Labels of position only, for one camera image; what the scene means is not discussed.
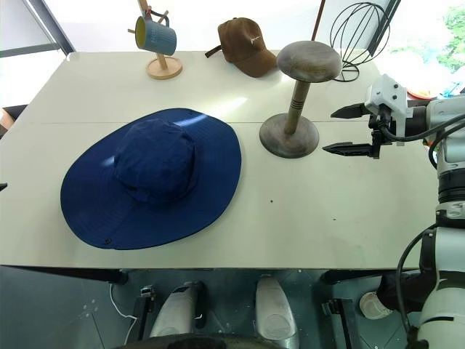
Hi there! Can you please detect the black trouser leg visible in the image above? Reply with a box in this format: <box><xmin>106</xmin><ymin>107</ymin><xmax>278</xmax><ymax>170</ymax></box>
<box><xmin>376</xmin><ymin>270</ymin><xmax>439</xmax><ymax>313</ymax></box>

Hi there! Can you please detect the wooden mushroom hat stand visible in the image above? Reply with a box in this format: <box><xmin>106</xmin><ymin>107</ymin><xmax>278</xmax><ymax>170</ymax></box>
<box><xmin>259</xmin><ymin>40</ymin><xmax>343</xmax><ymax>159</ymax></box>

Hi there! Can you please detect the blue wide-brim hat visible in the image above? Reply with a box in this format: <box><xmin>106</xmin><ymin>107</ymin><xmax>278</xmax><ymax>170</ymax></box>
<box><xmin>60</xmin><ymin>107</ymin><xmax>243</xmax><ymax>252</ymax></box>

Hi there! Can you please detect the white shoe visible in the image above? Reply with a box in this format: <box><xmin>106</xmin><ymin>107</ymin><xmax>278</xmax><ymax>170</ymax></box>
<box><xmin>359</xmin><ymin>290</ymin><xmax>395</xmax><ymax>321</ymax></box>

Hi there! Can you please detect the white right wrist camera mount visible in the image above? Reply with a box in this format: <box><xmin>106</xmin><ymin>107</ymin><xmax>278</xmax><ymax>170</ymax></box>
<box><xmin>363</xmin><ymin>73</ymin><xmax>416</xmax><ymax>147</ymax></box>

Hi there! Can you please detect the silver left robot foot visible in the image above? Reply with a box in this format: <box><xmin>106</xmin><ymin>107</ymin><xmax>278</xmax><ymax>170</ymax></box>
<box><xmin>150</xmin><ymin>280</ymin><xmax>205</xmax><ymax>339</ymax></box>

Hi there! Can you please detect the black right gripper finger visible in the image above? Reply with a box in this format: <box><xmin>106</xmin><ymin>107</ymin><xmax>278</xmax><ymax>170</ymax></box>
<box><xmin>322</xmin><ymin>142</ymin><xmax>375</xmax><ymax>159</ymax></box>
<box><xmin>331</xmin><ymin>103</ymin><xmax>370</xmax><ymax>120</ymax></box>

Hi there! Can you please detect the brown baseball cap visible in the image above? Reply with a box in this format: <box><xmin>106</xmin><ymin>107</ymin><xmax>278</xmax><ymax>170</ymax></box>
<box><xmin>204</xmin><ymin>17</ymin><xmax>279</xmax><ymax>79</ymax></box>

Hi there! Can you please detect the silver robot foot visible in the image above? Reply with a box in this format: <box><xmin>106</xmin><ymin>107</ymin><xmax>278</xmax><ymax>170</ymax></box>
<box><xmin>150</xmin><ymin>280</ymin><xmax>205</xmax><ymax>339</ymax></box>
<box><xmin>254</xmin><ymin>275</ymin><xmax>301</xmax><ymax>349</ymax></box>

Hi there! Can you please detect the light wooden mug tree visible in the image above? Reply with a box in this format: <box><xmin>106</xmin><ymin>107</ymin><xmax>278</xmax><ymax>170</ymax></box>
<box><xmin>137</xmin><ymin>0</ymin><xmax>184</xmax><ymax>80</ymax></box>

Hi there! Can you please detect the brown slanted pole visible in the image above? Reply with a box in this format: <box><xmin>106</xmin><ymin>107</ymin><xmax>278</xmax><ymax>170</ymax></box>
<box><xmin>311</xmin><ymin>0</ymin><xmax>327</xmax><ymax>41</ymax></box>

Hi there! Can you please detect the silver right robot foot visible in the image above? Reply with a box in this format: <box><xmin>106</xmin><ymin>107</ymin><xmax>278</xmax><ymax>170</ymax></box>
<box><xmin>254</xmin><ymin>275</ymin><xmax>301</xmax><ymax>349</ymax></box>

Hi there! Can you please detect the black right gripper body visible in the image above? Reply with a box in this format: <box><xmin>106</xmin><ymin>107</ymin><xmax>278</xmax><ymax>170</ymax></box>
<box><xmin>368</xmin><ymin>104</ymin><xmax>397</xmax><ymax>159</ymax></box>

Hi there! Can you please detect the orange plate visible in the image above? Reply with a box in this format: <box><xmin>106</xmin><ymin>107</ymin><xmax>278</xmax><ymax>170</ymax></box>
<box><xmin>406</xmin><ymin>87</ymin><xmax>438</xmax><ymax>100</ymax></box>

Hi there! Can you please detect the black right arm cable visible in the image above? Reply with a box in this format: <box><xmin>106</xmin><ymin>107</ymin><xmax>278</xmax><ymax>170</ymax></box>
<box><xmin>376</xmin><ymin>113</ymin><xmax>465</xmax><ymax>143</ymax></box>

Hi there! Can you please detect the black wire head form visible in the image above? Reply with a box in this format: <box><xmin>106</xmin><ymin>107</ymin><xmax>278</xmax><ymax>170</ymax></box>
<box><xmin>329</xmin><ymin>1</ymin><xmax>392</xmax><ymax>83</ymax></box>

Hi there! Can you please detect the white thin floor cable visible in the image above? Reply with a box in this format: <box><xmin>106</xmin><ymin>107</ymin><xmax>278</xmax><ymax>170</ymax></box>
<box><xmin>108</xmin><ymin>282</ymin><xmax>138</xmax><ymax>322</ymax></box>

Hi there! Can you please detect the blue ribbed mug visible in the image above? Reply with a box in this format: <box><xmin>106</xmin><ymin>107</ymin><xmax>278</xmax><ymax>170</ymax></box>
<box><xmin>134</xmin><ymin>15</ymin><xmax>178</xmax><ymax>57</ymax></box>

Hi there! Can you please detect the black table foot bar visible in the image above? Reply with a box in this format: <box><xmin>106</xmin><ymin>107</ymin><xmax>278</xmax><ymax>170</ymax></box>
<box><xmin>320</xmin><ymin>268</ymin><xmax>419</xmax><ymax>285</ymax></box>
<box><xmin>0</xmin><ymin>265</ymin><xmax>129</xmax><ymax>285</ymax></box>

